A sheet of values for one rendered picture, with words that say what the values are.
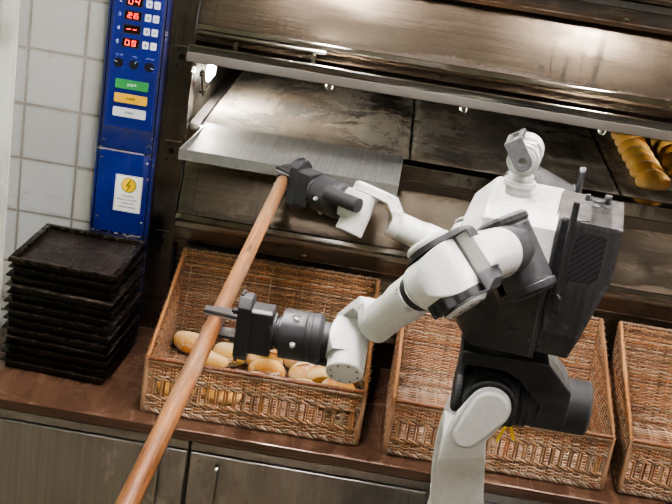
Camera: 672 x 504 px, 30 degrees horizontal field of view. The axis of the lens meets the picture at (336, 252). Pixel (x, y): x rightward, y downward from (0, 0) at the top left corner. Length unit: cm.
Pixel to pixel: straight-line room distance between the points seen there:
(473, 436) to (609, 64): 118
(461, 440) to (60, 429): 108
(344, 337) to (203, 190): 136
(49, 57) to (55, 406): 94
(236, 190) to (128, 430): 74
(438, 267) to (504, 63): 137
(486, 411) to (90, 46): 152
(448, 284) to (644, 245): 156
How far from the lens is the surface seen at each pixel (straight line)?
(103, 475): 323
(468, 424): 257
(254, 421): 314
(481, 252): 204
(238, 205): 344
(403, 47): 329
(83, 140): 349
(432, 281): 200
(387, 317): 207
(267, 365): 332
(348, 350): 215
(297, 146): 337
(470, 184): 339
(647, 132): 324
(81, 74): 345
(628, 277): 350
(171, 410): 188
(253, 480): 315
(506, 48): 331
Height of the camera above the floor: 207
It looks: 20 degrees down
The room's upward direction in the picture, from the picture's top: 9 degrees clockwise
